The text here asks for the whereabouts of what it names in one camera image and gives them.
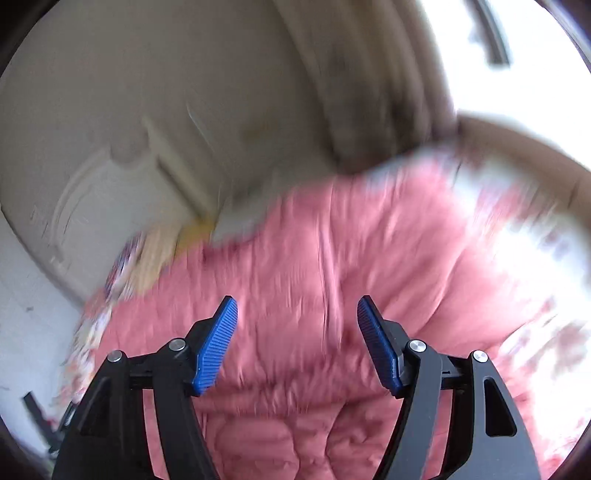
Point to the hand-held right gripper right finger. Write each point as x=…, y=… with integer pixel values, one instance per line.
x=376, y=344

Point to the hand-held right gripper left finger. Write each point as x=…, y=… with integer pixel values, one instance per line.
x=217, y=341

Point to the pink quilt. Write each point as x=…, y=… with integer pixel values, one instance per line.
x=300, y=258

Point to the beige pillow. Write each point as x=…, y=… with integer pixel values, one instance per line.
x=154, y=258

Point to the purple patterned pillow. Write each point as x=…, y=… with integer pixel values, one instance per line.
x=124, y=265

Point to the floral bed sheet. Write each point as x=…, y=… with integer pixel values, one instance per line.
x=531, y=258

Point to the white headboard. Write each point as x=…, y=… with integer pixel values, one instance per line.
x=120, y=194

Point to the beige curtain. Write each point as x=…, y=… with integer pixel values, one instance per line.
x=364, y=87

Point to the window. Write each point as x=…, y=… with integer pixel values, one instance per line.
x=517, y=50

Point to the dark frame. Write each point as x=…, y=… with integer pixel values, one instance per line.
x=46, y=422

